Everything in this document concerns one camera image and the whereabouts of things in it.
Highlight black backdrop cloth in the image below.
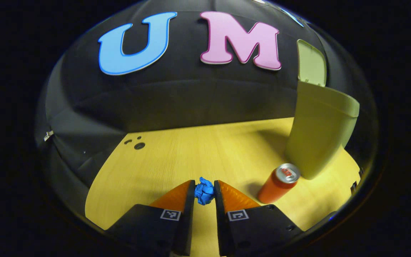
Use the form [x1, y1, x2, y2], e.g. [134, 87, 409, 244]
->
[34, 0, 379, 218]

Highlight orange pop can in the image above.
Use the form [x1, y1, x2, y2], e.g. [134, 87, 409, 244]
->
[257, 163, 301, 204]

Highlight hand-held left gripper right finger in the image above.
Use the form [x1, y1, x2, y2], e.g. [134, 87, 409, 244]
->
[214, 180, 304, 257]

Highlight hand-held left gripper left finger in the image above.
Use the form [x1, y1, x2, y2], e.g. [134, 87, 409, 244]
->
[106, 180, 196, 257]

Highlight blue paper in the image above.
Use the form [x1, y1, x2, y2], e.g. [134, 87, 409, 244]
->
[194, 177, 215, 206]

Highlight pale green desktop garbage bin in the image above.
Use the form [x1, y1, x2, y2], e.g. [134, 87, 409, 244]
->
[285, 39, 360, 180]

